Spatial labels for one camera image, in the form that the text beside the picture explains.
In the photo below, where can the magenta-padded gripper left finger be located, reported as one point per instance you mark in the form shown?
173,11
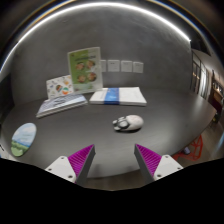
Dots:
60,166

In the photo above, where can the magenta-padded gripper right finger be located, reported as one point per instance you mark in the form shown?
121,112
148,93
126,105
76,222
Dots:
166,165

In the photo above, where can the white panda computer mouse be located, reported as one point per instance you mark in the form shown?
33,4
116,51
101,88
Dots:
132,122

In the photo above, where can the grey striped book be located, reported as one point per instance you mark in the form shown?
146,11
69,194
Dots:
60,104

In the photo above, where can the white book with blue band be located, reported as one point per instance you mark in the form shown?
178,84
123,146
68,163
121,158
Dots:
128,96

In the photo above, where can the small colourful printed card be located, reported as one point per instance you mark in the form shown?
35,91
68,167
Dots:
58,87

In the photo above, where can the dark framed glass door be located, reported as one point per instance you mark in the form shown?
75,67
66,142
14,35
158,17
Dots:
196,75

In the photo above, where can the green leaflet in acrylic stand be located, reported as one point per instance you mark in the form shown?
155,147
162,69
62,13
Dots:
85,70

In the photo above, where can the curved ceiling light strip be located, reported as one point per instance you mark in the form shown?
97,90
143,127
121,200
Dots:
100,4

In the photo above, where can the white wall socket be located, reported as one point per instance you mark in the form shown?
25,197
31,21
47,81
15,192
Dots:
138,67
103,66
113,65
126,66

